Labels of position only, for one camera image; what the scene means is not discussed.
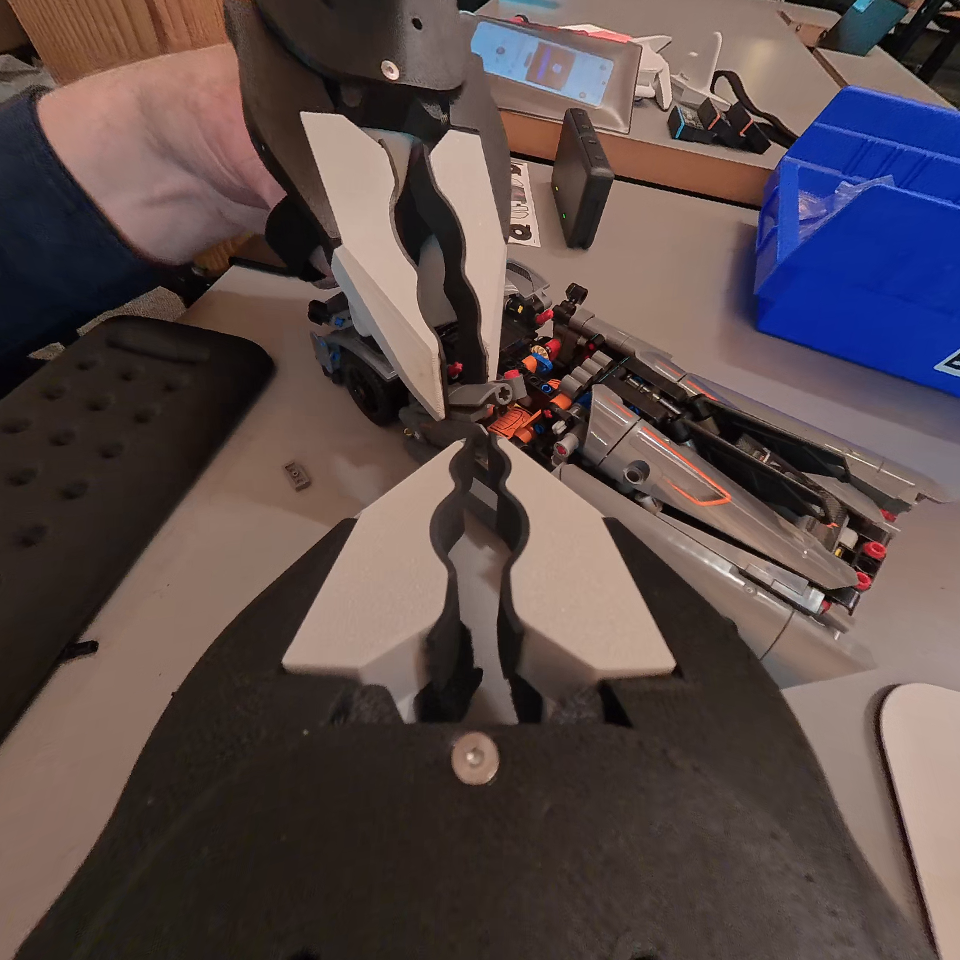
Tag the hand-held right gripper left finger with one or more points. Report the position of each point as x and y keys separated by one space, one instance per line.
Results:
x=367 y=600

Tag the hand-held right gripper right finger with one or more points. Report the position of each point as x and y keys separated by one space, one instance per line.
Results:
x=592 y=600

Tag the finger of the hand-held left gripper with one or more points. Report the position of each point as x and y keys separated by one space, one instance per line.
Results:
x=480 y=225
x=367 y=247

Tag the grey orange lego car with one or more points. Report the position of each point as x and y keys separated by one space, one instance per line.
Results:
x=675 y=465

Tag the person's left forearm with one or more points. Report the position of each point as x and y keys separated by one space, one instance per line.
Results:
x=60 y=247

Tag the lego sticker sheet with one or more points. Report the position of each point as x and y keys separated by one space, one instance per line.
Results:
x=525 y=206

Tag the black lego pin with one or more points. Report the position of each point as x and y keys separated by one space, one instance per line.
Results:
x=81 y=649

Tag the person's left hand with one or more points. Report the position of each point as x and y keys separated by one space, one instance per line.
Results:
x=172 y=150

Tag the black power bank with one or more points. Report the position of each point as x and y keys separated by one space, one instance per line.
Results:
x=581 y=180

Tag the dark grey jumper plate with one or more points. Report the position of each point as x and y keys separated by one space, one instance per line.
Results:
x=298 y=476

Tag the smartphone in clear pouch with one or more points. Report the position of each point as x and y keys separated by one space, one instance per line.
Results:
x=555 y=67

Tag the brown ribbed panel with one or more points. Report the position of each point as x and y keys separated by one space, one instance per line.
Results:
x=112 y=22

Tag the white gadget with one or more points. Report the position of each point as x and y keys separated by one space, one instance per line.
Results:
x=679 y=71

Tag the black orange gadget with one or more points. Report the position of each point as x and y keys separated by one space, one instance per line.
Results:
x=720 y=120

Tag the blue storage bin white tag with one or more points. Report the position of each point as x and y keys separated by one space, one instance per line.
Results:
x=862 y=300

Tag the white book stand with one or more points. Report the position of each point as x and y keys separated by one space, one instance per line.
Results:
x=930 y=810

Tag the teal box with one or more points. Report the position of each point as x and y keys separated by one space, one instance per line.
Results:
x=862 y=26

